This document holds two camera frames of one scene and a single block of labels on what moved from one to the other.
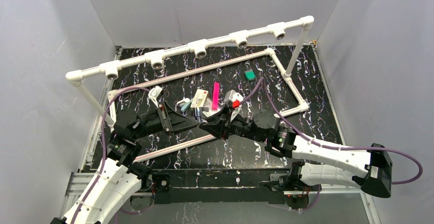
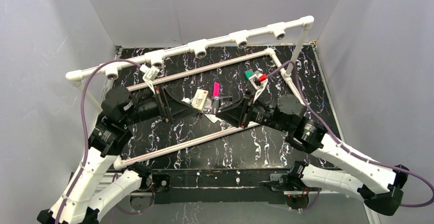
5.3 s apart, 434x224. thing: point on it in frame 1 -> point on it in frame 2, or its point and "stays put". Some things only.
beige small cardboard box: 199,98 stays put
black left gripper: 172,121 -> 173,108
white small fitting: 186,99 stays put
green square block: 250,75 stays put
